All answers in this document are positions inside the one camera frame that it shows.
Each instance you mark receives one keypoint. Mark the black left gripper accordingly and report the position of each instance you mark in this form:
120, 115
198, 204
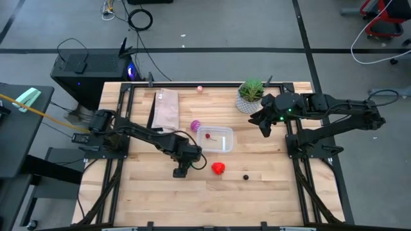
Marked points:
187, 155

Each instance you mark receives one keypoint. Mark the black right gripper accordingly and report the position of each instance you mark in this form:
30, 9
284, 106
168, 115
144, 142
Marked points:
269, 110

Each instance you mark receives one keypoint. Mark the small red cherry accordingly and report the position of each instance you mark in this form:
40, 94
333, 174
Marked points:
207, 136

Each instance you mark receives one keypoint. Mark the small black ball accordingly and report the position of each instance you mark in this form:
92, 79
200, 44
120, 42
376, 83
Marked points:
246, 177

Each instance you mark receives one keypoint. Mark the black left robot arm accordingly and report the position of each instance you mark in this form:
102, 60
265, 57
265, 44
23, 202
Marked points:
144, 134

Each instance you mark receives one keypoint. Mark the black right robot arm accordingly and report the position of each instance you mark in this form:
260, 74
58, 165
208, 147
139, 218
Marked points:
346, 110

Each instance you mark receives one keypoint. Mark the clear plastic tupperware container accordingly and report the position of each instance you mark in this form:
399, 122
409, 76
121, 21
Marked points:
221, 144

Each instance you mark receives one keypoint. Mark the green plant in white pot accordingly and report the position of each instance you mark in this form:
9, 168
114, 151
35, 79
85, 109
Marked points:
247, 106

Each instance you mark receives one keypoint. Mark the purple knitted ball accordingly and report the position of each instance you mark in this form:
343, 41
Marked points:
195, 125

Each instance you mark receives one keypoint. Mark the red toy pepper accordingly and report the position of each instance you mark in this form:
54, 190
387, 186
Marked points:
218, 168

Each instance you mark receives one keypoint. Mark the folded beige cloth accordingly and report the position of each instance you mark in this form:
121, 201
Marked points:
167, 109

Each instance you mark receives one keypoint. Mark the small pink ball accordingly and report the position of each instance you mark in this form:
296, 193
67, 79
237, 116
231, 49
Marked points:
199, 88

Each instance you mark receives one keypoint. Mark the black computer tower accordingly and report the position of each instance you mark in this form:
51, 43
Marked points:
96, 83

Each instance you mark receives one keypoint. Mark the black wifi antenna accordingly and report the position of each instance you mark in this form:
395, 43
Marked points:
123, 48

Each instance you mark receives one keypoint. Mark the grey chair leg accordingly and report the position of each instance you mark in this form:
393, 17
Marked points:
390, 93

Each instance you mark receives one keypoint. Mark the small black box device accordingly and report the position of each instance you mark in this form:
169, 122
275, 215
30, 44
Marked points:
81, 67

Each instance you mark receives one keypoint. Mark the black caster wheel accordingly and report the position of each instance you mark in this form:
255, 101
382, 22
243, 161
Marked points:
394, 61

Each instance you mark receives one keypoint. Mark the red and black chair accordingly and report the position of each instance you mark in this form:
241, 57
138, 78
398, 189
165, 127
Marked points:
385, 32

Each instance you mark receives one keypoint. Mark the black flat object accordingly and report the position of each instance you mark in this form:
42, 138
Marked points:
149, 1

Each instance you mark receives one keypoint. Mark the black desk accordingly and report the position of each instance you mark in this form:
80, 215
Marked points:
19, 134

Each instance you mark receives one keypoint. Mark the mint green stapler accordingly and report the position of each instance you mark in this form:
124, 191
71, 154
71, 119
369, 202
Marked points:
27, 99

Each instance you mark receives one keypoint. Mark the black aluminium table frame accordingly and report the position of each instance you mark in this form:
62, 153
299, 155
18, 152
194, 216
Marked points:
208, 85

